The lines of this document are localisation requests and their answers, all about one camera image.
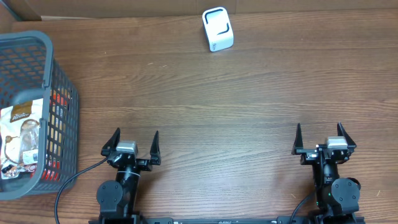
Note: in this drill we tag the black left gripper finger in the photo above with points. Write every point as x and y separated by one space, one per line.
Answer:
112 143
154 149

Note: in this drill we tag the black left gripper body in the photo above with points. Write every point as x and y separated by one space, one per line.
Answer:
145 162

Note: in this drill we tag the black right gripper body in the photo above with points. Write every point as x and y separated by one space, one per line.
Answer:
307 157

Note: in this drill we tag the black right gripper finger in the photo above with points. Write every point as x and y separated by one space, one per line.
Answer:
341 132
298 143

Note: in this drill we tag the red orange spaghetti pack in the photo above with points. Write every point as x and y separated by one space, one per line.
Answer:
58 135

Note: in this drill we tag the beige brown snack pouch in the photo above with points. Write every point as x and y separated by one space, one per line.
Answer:
20 130

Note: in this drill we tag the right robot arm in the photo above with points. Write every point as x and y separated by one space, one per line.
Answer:
337 198

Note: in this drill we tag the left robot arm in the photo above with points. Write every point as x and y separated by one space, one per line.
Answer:
117 197

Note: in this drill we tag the white barcode scanner box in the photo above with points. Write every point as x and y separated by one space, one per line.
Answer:
218 29

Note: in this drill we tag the grey plastic shopping basket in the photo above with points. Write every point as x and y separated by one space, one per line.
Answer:
29 71

